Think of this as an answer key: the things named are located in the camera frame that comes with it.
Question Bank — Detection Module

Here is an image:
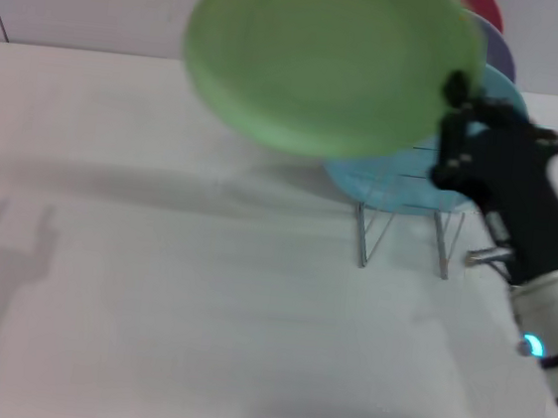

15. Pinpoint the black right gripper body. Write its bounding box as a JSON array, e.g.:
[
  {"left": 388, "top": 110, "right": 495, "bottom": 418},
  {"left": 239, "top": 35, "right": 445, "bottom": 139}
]
[{"left": 421, "top": 120, "right": 558, "bottom": 289}]

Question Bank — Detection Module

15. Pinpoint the green round plate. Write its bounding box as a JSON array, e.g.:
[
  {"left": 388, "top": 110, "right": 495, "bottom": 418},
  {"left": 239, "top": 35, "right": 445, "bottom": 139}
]
[{"left": 173, "top": 0, "right": 492, "bottom": 175}]

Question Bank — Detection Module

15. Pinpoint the purple round plate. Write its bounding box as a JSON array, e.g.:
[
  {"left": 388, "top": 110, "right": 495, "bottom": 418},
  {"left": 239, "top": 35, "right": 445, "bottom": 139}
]
[{"left": 465, "top": 10, "right": 524, "bottom": 85}]

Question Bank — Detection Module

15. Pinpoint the teal round plate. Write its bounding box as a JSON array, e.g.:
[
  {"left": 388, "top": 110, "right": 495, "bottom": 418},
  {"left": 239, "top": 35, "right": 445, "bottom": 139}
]
[{"left": 319, "top": 48, "right": 534, "bottom": 228}]

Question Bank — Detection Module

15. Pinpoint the red round plate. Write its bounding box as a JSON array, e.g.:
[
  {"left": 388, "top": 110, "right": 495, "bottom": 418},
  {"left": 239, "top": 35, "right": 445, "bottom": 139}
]
[{"left": 450, "top": 0, "right": 507, "bottom": 34}]

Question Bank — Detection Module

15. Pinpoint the right arm connector cable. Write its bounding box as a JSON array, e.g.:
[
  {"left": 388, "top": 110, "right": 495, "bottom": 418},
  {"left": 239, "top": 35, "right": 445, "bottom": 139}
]
[{"left": 461, "top": 241, "right": 518, "bottom": 284}]

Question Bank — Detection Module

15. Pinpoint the chrome wire plate rack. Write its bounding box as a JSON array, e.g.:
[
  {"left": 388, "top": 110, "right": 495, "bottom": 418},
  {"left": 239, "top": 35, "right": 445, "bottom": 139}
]
[{"left": 350, "top": 140, "right": 474, "bottom": 282}]

